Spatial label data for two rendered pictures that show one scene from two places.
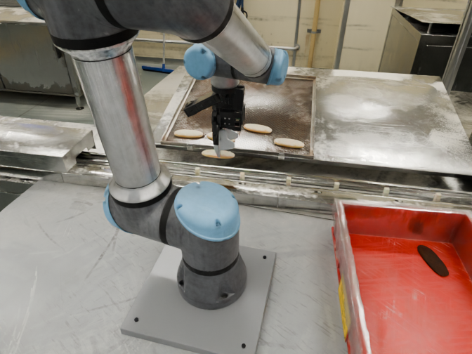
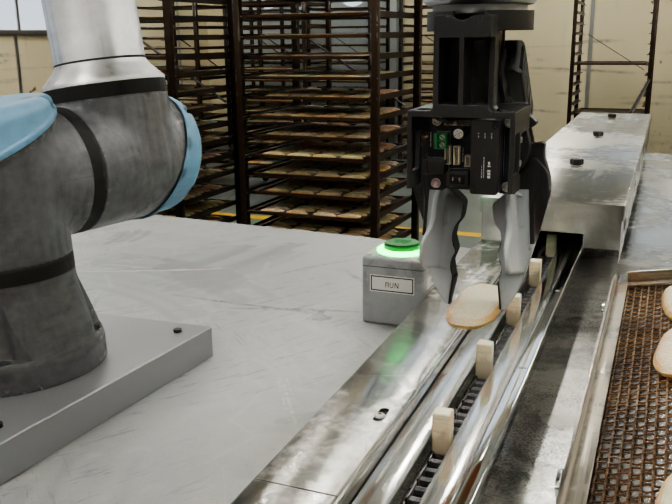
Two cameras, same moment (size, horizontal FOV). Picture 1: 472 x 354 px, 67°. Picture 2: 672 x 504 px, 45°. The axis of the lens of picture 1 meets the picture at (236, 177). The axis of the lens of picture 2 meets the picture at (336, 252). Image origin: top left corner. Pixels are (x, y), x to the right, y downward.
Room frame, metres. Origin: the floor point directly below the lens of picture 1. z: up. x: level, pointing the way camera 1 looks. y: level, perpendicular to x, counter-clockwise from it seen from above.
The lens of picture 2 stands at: (0.95, -0.54, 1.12)
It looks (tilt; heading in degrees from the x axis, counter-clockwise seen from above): 15 degrees down; 103
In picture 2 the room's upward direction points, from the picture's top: 1 degrees counter-clockwise
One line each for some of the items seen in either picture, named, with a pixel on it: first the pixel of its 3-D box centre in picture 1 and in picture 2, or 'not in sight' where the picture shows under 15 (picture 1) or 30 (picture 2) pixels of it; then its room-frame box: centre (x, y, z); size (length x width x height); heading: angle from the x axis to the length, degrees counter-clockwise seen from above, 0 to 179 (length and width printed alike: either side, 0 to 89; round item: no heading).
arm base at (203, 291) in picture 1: (211, 263); (11, 311); (0.52, 0.05, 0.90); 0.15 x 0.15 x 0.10
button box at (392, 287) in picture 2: not in sight; (403, 297); (0.83, 0.31, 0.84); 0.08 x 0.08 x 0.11; 81
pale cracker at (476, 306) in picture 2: (218, 153); (477, 301); (0.92, 0.05, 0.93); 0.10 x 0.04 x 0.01; 80
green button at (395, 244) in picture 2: not in sight; (402, 248); (0.83, 0.31, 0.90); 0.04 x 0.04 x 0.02
